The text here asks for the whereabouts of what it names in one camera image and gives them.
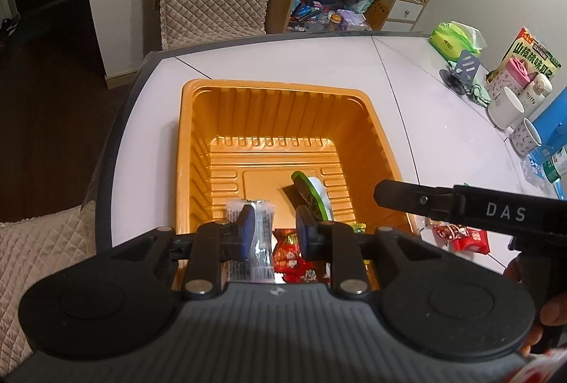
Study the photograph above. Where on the yellow green snack box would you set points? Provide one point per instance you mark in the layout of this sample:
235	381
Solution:
531	48

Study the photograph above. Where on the pink lidded patterned cup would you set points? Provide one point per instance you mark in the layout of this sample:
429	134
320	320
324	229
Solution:
518	71

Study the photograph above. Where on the person's right hand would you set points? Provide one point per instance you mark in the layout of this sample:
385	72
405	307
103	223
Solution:
553	312

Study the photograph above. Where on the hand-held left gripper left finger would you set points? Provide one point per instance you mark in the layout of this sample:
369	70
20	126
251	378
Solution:
247	229

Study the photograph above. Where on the grey phone stand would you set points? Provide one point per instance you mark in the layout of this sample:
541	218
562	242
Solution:
465	66

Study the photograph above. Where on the dark red snack packet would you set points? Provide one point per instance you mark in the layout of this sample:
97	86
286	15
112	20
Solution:
443	231

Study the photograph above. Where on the green tissue pack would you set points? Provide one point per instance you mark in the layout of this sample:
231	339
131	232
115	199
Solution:
452	38

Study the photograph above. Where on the white mug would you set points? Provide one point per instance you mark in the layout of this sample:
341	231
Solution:
505	108

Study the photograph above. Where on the green white cloth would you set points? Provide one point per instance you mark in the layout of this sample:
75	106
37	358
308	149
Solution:
480	94

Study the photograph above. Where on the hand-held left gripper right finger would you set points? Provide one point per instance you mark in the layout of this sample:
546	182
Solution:
303	233

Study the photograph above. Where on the red white-print snack packet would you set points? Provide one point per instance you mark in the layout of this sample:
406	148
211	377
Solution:
471	242

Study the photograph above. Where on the red candy packet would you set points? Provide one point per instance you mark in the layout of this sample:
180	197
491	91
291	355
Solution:
288	250
308	275

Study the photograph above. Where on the blue box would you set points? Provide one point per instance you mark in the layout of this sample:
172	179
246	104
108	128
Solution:
553	126

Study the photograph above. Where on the clear striped candy packet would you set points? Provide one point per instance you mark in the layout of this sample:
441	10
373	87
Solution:
264	232

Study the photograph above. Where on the green label water bottle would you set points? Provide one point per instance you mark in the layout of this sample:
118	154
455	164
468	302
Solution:
553	166

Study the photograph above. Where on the patterned mug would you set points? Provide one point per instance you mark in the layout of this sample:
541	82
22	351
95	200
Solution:
525	137

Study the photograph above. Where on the white bottle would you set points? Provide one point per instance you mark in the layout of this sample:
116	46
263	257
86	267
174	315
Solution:
538	90

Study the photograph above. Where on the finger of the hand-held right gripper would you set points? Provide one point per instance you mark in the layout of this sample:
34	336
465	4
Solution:
412	199

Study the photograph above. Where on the orange plastic tray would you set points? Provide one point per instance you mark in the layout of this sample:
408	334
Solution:
274	117

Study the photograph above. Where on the quilted beige chair seat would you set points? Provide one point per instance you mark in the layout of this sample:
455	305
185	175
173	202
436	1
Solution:
40	268

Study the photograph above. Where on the small green candy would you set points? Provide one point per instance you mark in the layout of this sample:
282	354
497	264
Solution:
359	227

